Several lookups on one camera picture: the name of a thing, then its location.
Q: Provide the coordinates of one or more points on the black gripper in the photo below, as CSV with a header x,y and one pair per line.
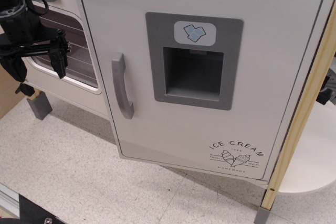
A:
x,y
24,35

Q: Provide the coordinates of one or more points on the grey fridge door handle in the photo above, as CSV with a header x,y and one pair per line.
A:
x,y
118,68

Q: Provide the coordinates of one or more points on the white fridge door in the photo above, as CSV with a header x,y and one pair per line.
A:
x,y
210,77

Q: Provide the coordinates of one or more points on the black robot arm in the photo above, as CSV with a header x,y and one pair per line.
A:
x,y
25,36

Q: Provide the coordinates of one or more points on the black clamp on left leg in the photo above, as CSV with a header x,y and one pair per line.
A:
x,y
25,89

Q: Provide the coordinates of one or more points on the grey left foot cap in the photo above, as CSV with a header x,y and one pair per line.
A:
x,y
40,106

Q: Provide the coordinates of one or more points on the grey foot cap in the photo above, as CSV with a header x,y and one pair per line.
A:
x,y
40,106
262,215

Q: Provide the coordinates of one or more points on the wooden left side panel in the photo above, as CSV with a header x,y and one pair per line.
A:
x,y
8,96

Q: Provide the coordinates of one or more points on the white oven door with window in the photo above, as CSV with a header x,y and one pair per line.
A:
x,y
80,85

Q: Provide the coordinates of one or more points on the grey ice dispenser panel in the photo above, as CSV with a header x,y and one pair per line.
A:
x,y
202,76

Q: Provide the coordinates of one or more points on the ice cube sticker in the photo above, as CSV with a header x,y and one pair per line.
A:
x,y
194,33

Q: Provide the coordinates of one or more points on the ice cream logo decal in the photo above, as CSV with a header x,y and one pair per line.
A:
x,y
236,157

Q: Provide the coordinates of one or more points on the grey right foot cap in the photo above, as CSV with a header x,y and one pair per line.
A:
x,y
262,215

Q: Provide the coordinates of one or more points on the black clamp at right edge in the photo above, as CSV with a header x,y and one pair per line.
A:
x,y
327,91

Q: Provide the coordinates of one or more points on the white round table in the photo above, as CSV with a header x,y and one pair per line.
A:
x,y
312,166

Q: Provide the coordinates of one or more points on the aluminium rail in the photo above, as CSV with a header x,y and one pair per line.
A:
x,y
9,199

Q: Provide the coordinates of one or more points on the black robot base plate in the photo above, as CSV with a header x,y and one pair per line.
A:
x,y
29,212

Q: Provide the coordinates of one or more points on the wooden right corner post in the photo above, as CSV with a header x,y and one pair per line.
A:
x,y
315,79

